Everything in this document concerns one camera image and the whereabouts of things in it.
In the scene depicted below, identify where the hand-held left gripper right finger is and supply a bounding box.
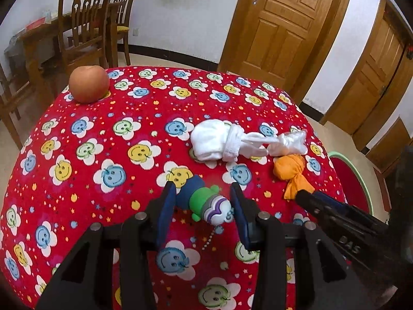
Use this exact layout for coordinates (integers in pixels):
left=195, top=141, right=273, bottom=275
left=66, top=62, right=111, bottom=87
left=230, top=182, right=376, bottom=310

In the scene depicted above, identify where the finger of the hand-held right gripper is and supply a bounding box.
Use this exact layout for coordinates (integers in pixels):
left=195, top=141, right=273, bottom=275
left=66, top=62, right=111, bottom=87
left=296, top=189, right=343, bottom=234
left=313, top=191, right=359, bottom=219

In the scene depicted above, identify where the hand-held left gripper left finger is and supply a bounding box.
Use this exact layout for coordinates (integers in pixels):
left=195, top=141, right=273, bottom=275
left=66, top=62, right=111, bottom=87
left=35, top=181, right=177, bottom=310

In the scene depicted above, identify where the red bin with green rim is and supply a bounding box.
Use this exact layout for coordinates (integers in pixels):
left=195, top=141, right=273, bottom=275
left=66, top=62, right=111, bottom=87
left=328, top=151, right=374, bottom=216

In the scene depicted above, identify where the green blue toy keychain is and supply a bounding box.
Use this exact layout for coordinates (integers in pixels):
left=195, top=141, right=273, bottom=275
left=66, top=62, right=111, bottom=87
left=174, top=175, right=235, bottom=252

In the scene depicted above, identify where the orange knotted cloth bundle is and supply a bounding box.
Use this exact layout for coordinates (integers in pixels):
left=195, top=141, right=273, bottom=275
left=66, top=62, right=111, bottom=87
left=273, top=154, right=315, bottom=200

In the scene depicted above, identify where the plain wooden door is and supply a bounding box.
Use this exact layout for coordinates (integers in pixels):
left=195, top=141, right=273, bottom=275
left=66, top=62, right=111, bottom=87
left=366, top=115, right=412, bottom=172

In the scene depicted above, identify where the white knotted cloth bundle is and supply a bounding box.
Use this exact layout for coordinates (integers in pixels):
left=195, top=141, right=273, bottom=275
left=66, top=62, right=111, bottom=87
left=190, top=120, right=279, bottom=163

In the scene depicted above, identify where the red flower print tablecloth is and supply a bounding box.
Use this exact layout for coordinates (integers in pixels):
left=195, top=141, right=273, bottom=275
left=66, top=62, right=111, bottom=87
left=0, top=66, right=352, bottom=310

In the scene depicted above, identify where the narrow wooden panel door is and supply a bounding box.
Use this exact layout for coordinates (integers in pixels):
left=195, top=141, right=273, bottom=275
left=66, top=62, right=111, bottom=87
left=319, top=0, right=406, bottom=137

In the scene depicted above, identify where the apple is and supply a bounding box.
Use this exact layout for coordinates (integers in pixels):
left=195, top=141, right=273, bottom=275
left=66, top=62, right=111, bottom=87
left=69, top=65, right=110, bottom=105

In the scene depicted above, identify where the wide wooden panel door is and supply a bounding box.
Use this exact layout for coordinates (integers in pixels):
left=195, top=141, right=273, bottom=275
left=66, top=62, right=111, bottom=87
left=218, top=0, right=356, bottom=103

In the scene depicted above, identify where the wooden chair with cushion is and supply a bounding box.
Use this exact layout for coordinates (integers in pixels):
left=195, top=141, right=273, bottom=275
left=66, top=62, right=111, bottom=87
left=106, top=0, right=141, bottom=68

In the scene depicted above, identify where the wooden dining table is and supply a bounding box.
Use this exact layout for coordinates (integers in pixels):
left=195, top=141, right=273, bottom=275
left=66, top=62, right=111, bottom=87
left=19, top=5, right=112, bottom=104

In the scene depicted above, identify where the wooden slat-back chair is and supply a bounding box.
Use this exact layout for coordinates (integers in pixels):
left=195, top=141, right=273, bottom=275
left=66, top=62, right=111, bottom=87
left=57, top=0, right=121, bottom=72

